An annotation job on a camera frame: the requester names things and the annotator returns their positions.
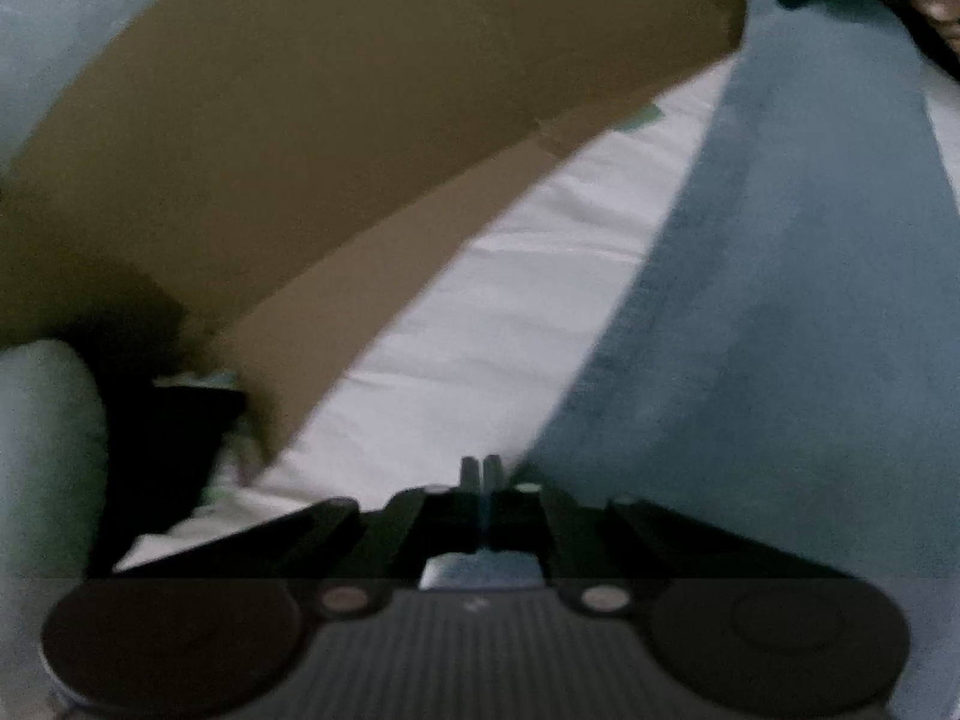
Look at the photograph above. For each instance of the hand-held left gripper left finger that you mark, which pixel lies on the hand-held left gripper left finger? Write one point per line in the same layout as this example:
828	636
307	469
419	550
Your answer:
469	487

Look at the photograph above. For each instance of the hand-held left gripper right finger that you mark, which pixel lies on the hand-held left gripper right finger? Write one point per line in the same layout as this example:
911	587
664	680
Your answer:
493	487

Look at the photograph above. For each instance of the blue denim pants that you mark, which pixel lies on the blue denim pants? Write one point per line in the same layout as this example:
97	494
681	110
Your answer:
787	277

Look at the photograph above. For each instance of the cream bear printed bedsheet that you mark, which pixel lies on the cream bear printed bedsheet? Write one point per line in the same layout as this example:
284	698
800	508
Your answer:
487	315

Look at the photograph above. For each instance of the pale grey padded panel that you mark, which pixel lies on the pale grey padded panel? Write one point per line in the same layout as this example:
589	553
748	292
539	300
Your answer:
60	30

